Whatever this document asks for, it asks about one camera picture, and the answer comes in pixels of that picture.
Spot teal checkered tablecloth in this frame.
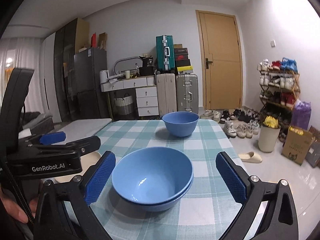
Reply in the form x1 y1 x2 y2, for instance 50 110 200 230
42 118 266 240

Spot wooden door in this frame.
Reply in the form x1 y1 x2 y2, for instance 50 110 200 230
196 10 243 109

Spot blue bowl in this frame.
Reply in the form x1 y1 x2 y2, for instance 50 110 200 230
112 147 194 205
162 111 200 138
125 179 194 212

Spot cardboard box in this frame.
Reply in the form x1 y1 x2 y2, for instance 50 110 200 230
281 126 314 166

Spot blue bowl front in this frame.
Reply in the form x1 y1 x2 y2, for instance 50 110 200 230
112 147 194 205

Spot person left hand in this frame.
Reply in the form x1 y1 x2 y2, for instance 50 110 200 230
1 180 43 224

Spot woven laundry basket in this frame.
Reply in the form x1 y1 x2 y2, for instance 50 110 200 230
114 93 134 115

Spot white drawer desk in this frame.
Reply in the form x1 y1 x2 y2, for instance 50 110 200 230
101 76 159 117

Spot cream trash bin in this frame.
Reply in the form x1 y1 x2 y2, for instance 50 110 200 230
258 116 280 153

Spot oval mirror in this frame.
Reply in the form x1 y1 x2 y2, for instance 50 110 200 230
113 56 143 74

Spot stack of shoe boxes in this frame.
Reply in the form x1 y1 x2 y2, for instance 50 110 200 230
174 44 194 74

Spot teal suitcase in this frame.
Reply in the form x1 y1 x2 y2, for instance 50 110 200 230
156 35 175 72

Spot cream plate stack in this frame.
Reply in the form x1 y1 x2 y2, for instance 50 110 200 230
54 151 101 183

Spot purple bag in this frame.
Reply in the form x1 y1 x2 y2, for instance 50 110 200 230
291 100 312 130

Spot dark grey refrigerator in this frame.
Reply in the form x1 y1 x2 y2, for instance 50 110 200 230
74 48 110 119

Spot silver suitcase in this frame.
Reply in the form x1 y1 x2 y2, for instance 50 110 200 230
176 74 199 114

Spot beige suitcase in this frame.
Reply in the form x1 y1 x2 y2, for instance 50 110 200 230
156 73 177 117

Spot blue bowl back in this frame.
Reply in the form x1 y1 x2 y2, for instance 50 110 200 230
162 111 200 138

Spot wooden shoe rack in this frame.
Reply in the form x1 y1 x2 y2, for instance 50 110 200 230
257 57 300 129

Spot beige slipper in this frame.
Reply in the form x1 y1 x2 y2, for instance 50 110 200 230
238 151 263 164

